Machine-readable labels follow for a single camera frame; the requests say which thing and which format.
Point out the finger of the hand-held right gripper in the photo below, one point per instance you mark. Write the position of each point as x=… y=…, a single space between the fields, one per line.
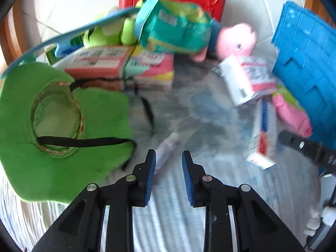
x=309 y=151

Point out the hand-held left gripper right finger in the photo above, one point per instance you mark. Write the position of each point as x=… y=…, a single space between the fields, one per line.
x=187 y=181

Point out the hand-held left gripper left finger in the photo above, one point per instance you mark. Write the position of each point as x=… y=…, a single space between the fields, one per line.
x=151 y=178

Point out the small pink tube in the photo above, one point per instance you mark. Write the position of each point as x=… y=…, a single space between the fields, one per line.
x=168 y=147

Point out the pink green wipes packet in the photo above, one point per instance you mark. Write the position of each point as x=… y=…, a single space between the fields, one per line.
x=288 y=113

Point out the green plush hat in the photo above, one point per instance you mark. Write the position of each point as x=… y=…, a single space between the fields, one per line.
x=99 y=110

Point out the blue plastic crate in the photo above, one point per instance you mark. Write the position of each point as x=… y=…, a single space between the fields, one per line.
x=302 y=57

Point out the pink white tissue packet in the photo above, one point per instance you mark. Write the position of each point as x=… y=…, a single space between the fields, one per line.
x=236 y=78

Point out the pastel colourful box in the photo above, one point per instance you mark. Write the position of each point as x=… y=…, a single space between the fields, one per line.
x=149 y=71

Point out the green frog plush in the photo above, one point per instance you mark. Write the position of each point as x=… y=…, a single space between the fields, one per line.
x=102 y=35

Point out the teal wipes packet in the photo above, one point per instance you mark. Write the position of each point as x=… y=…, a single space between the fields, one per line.
x=173 y=26

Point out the person's right hand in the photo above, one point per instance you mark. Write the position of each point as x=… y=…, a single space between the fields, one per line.
x=325 y=215

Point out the white blue toothpaste box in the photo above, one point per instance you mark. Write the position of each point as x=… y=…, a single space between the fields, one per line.
x=262 y=141

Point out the white striped bedsheet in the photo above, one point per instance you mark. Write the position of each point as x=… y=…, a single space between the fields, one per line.
x=210 y=126

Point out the orange white cardboard box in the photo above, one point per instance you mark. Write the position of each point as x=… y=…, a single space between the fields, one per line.
x=97 y=61

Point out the pink pig plush blue outfit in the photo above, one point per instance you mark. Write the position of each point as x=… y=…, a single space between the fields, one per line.
x=233 y=39

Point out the green cardboard box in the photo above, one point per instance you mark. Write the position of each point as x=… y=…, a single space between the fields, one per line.
x=52 y=53

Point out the light blue curved strip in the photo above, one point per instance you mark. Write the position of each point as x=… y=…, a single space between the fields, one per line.
x=78 y=30

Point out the white padded headboard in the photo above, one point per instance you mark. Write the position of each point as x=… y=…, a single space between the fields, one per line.
x=65 y=5

